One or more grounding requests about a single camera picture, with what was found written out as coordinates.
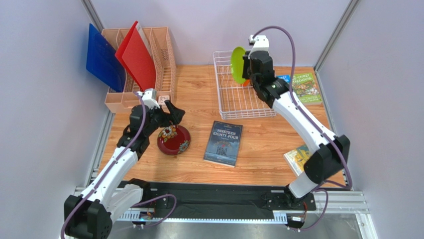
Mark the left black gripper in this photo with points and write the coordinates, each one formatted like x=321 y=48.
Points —
x=176 y=114

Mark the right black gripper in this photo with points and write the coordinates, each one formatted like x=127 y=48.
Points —
x=247 y=66

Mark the orange plate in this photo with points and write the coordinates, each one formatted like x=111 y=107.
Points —
x=246 y=83

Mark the green plate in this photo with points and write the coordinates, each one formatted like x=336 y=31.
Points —
x=237 y=64

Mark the red floral plate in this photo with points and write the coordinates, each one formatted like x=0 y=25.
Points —
x=173 y=140

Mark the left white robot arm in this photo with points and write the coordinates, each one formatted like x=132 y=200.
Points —
x=109 y=179

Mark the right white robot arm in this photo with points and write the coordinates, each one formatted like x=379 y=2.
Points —
x=328 y=151

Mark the white power adapter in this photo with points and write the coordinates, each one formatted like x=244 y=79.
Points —
x=164 y=98

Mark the green treehouse book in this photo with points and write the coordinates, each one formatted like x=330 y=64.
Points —
x=306 y=89

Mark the Nineteen Eighty-Four book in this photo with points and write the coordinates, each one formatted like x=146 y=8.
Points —
x=223 y=143

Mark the pink plastic file organizer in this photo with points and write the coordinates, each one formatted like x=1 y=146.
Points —
x=159 y=39

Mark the red plastic folder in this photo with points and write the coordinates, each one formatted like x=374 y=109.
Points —
x=136 y=58

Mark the black base mat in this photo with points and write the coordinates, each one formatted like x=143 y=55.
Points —
x=219 y=201

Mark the blue plastic folder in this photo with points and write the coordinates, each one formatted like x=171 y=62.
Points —
x=102 y=62

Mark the yellow illustrated book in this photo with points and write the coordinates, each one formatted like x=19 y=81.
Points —
x=297 y=158

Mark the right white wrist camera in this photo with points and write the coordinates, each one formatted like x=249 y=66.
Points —
x=258 y=43

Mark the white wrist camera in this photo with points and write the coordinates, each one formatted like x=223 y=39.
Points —
x=258 y=43
x=148 y=98

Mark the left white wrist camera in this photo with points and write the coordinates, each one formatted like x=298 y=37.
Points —
x=148 y=98

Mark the white wire dish rack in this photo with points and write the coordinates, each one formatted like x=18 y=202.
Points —
x=234 y=100

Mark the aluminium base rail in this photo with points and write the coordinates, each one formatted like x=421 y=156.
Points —
x=331 y=202

